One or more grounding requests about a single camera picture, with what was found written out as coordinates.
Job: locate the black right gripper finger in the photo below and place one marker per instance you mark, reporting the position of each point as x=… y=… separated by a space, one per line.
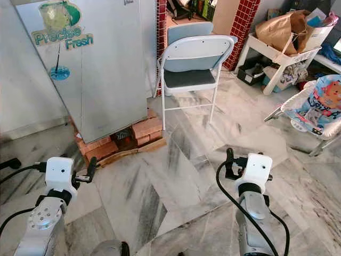
x=229 y=156

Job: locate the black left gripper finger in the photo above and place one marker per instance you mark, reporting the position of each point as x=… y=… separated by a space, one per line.
x=92 y=166

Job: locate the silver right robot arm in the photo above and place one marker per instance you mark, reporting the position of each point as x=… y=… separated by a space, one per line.
x=254 y=224

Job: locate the silver fridge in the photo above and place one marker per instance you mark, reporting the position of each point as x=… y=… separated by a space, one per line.
x=112 y=80

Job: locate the wooden board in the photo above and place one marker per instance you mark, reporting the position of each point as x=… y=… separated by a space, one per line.
x=149 y=146

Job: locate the red brick stack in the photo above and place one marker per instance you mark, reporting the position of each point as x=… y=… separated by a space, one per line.
x=146 y=128

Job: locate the black furniture foot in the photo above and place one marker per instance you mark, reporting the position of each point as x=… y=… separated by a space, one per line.
x=10 y=163

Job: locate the grey robot leg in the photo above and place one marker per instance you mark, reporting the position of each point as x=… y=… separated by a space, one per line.
x=109 y=249

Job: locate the black storage box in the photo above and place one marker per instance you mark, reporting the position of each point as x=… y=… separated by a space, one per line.
x=250 y=74

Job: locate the basket of clutter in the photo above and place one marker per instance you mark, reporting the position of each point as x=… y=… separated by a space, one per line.
x=287 y=74

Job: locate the colourful baby bouncer seat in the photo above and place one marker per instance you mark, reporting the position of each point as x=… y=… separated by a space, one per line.
x=319 y=104

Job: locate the white folding chair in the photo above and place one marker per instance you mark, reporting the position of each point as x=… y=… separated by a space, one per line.
x=197 y=48

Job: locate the white shelf rack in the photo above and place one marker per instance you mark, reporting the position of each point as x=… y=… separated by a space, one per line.
x=282 y=56

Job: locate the red tiled column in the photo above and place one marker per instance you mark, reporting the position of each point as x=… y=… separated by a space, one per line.
x=241 y=26

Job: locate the blue-grey folding chair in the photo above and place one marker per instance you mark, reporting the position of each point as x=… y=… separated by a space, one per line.
x=190 y=32

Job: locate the brown paper bag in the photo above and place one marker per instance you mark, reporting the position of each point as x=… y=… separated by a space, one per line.
x=277 y=31

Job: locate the green Precise Fresh sticker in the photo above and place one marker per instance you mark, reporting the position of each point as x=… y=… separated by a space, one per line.
x=58 y=18

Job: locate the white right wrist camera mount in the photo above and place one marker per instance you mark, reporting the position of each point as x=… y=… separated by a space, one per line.
x=256 y=168

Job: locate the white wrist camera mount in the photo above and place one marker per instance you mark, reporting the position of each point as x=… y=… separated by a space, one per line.
x=58 y=173
x=256 y=168

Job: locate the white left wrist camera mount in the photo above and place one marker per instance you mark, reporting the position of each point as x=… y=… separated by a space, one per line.
x=58 y=173

